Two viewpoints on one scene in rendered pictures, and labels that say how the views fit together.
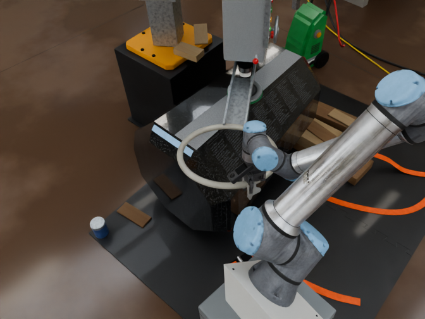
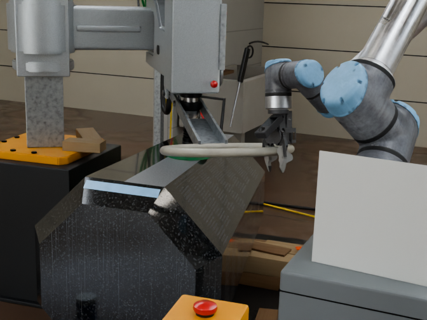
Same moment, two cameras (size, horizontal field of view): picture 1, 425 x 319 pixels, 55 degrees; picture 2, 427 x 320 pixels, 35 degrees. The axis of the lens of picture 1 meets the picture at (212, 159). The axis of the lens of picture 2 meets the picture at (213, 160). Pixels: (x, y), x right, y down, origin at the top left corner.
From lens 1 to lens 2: 162 cm
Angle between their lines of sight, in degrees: 42
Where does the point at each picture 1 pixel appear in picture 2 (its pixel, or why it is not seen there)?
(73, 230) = not seen: outside the picture
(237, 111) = (205, 138)
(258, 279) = not seen: hidden behind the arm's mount
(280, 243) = (384, 86)
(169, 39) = (52, 135)
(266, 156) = (312, 63)
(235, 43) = (186, 66)
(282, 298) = not seen: hidden behind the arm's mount
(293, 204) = (383, 44)
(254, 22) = (208, 37)
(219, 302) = (305, 263)
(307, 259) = (408, 127)
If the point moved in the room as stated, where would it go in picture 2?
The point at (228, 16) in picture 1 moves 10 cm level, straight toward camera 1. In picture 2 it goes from (179, 30) to (187, 32)
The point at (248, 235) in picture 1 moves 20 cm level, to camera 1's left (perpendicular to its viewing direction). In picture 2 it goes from (350, 79) to (288, 81)
